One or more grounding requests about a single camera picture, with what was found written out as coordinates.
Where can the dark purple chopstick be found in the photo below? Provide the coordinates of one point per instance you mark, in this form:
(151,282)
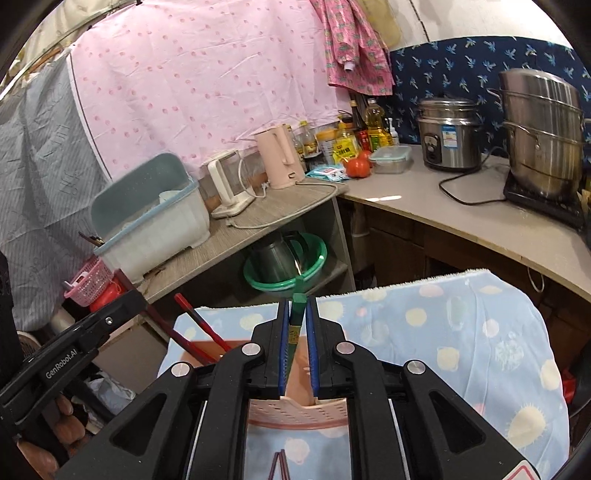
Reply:
(273,467)

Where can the steel rice cooker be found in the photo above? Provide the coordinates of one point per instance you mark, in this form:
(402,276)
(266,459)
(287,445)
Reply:
(450,136)

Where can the green chopstick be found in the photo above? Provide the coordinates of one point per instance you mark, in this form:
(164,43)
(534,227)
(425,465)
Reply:
(298,318)

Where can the beige hanging cloth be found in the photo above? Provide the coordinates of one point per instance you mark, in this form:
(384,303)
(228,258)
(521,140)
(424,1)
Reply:
(383,23)

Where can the pink dotted curtain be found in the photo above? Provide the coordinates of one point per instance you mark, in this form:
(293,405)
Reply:
(194,78)

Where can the clear lidded food container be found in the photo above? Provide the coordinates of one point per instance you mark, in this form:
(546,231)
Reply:
(391,159)

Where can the steel steamer pot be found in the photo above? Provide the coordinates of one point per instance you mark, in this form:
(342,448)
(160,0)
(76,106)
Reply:
(540,134)

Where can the pink perforated utensil holder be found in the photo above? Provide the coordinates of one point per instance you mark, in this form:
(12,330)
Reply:
(295,414)

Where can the black induction cooker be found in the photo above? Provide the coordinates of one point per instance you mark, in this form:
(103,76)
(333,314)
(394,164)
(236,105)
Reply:
(545,203)

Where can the blue polka dot tablecloth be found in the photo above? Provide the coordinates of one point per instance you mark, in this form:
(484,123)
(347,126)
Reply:
(438,369)

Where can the pink plastic basket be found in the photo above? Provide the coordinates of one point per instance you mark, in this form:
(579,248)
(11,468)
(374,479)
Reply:
(87,284)

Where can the yellow food packet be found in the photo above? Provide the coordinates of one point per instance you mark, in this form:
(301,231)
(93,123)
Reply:
(346,148)

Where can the dark metal jug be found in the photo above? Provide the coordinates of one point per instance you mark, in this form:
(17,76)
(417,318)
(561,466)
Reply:
(272,256)

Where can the dark soy sauce bottle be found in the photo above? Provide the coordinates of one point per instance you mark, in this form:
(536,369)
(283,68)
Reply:
(358,117)

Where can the red plastic basin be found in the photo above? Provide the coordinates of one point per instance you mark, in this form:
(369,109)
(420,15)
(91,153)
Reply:
(107,295)

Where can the red chopstick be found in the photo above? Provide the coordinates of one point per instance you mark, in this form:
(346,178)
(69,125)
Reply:
(194,346)
(203,323)

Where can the white can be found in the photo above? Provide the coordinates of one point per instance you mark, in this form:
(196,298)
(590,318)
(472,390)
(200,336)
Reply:
(327,145)

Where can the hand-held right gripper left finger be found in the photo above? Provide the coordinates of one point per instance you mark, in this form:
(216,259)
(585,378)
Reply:
(282,350)

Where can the teal and white dish drainer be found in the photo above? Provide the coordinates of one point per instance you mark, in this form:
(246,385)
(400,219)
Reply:
(147,230)

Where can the yellow cooking oil bottle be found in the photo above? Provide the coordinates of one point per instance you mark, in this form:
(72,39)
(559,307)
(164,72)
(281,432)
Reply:
(376,122)

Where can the blue white wipes packet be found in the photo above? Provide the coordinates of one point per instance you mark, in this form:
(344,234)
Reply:
(325,173)

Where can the pink electric kettle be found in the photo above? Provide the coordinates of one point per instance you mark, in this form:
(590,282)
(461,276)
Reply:
(277,157)

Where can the red tomato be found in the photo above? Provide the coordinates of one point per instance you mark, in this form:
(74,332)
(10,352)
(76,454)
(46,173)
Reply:
(358,166)

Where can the small white pump bottle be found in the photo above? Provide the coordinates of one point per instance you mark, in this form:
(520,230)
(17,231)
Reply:
(393,134)

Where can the person's left hand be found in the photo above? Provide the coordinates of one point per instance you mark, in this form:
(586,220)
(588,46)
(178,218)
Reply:
(60,424)

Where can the grey striped cloth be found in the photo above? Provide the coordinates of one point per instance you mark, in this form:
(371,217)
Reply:
(41,184)

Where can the green plastic basin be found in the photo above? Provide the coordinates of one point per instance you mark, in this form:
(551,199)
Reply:
(314,258)

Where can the pink floral garment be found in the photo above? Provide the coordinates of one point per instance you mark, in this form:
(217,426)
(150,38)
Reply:
(355,50)

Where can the navy leaf print cloth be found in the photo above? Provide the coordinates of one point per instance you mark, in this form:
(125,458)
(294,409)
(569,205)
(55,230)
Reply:
(443,69)

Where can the brown chopstick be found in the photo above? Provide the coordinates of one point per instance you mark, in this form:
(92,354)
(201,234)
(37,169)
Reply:
(285,467)

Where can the white bowl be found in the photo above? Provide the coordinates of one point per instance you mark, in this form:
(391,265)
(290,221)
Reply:
(170,197)

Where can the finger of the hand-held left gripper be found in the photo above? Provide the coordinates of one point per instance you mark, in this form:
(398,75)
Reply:
(115,314)

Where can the curved wooden counter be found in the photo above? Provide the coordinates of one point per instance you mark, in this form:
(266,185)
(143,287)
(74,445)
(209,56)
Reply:
(461,217)

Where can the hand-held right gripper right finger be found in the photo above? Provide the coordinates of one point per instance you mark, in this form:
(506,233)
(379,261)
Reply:
(314,350)

